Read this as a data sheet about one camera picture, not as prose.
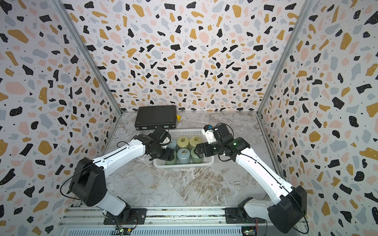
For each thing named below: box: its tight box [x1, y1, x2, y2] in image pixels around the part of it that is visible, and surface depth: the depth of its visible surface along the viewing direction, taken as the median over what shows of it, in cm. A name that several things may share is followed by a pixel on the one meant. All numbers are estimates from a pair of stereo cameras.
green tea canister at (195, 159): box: [190, 147, 203, 164], surface depth 91 cm
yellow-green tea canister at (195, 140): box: [189, 135, 203, 149], surface depth 94 cm
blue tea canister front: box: [177, 147, 191, 164], surface depth 89 cm
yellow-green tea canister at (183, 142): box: [176, 136, 190, 149], surface depth 94 cm
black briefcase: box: [134, 105, 177, 131], surface depth 121 cm
